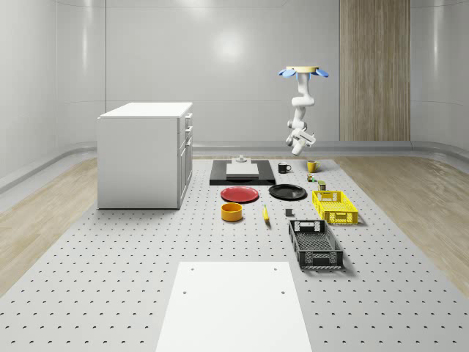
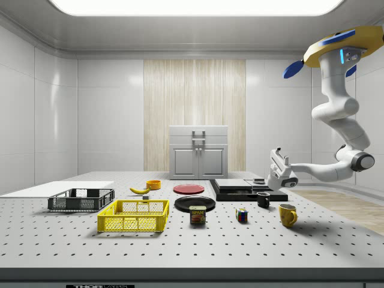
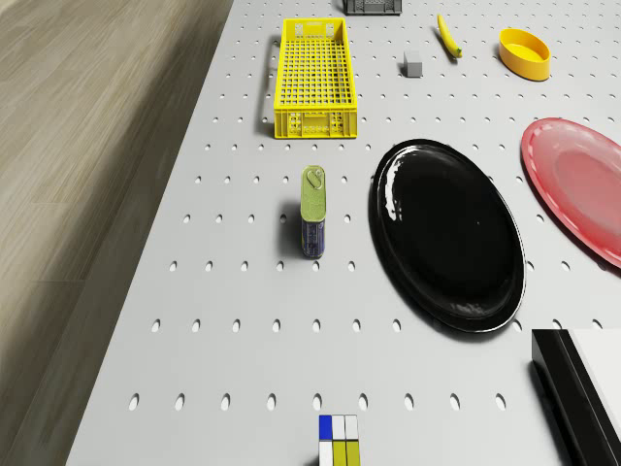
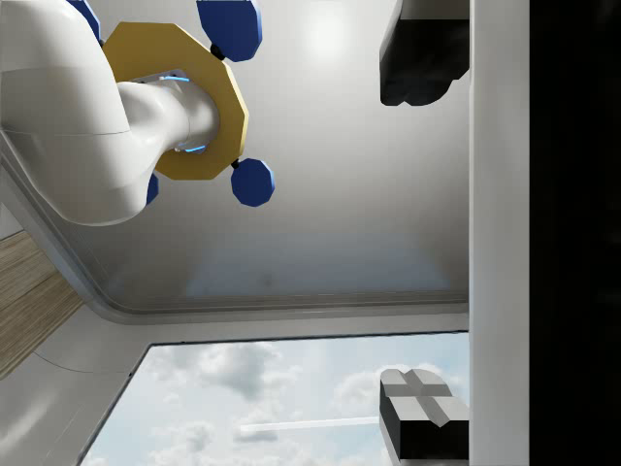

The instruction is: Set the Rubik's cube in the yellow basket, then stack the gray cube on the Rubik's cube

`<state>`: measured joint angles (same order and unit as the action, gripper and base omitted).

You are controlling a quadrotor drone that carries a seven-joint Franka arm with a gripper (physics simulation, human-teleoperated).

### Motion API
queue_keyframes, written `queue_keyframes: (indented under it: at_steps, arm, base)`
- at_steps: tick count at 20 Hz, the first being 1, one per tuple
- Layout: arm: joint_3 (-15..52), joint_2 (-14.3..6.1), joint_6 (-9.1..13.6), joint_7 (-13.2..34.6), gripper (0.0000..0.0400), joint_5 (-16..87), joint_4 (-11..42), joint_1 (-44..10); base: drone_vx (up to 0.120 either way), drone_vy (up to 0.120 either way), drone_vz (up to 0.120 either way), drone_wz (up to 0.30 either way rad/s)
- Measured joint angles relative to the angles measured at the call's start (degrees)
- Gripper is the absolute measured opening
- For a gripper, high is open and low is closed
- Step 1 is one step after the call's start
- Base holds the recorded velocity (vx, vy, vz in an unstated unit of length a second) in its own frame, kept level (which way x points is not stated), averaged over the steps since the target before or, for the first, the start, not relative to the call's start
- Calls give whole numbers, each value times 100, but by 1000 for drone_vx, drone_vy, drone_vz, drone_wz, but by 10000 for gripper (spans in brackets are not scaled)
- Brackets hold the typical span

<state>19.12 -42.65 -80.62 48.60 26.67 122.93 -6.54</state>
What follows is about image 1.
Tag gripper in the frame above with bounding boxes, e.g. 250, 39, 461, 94
298, 130, 317, 148

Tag black plate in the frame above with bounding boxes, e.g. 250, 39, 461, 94
267, 183, 309, 202

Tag yellow basket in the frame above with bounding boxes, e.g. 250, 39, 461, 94
311, 189, 360, 226

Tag red plate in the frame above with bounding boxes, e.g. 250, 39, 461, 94
220, 186, 260, 204

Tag yellow bowl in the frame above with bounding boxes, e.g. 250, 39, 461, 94
220, 202, 244, 223

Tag dark grey basket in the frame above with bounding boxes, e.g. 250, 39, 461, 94
287, 219, 346, 271

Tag white cabinet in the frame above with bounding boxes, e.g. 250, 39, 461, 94
96, 101, 194, 210

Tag white board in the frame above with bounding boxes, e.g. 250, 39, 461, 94
155, 260, 314, 352

